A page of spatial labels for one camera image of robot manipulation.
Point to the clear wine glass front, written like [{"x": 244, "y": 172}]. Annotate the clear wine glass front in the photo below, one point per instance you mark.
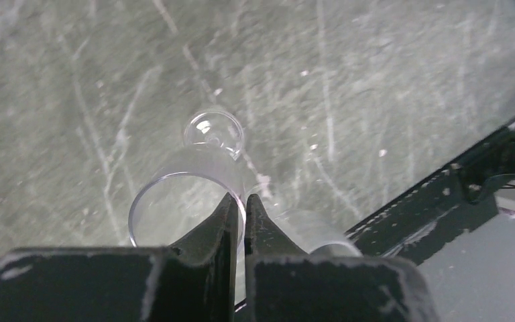
[{"x": 315, "y": 234}]

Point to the clear wine glass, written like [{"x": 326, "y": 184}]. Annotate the clear wine glass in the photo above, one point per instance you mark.
[
  {"x": 191, "y": 181},
  {"x": 315, "y": 234}
]

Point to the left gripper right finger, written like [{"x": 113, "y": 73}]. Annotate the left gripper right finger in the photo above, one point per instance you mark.
[{"x": 284, "y": 283}]

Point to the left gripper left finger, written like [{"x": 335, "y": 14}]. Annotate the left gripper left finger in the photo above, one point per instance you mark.
[{"x": 193, "y": 281}]

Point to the black base frame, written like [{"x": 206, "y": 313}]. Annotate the black base frame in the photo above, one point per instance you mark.
[{"x": 458, "y": 198}]

